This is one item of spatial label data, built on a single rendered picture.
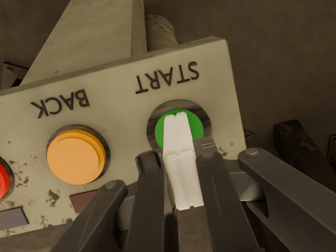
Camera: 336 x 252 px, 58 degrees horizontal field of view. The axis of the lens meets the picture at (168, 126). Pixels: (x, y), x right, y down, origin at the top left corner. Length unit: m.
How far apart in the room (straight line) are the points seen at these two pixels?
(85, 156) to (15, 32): 0.68
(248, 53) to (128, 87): 0.70
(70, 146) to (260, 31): 0.72
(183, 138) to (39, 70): 0.17
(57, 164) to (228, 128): 0.12
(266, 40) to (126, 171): 0.72
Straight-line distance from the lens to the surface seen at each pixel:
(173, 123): 0.19
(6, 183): 0.25
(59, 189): 0.25
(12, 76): 0.92
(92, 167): 0.22
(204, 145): 0.16
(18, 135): 0.24
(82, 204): 0.25
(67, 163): 0.22
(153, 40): 0.64
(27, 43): 0.88
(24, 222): 0.27
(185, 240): 1.48
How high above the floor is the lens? 0.77
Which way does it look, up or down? 52 degrees down
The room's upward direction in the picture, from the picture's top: 172 degrees clockwise
